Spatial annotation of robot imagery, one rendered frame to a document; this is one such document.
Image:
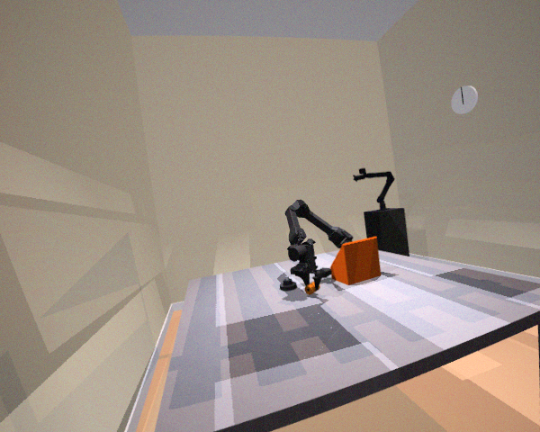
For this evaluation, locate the orange cylinder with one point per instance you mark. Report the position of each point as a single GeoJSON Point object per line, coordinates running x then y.
{"type": "Point", "coordinates": [310, 288]}

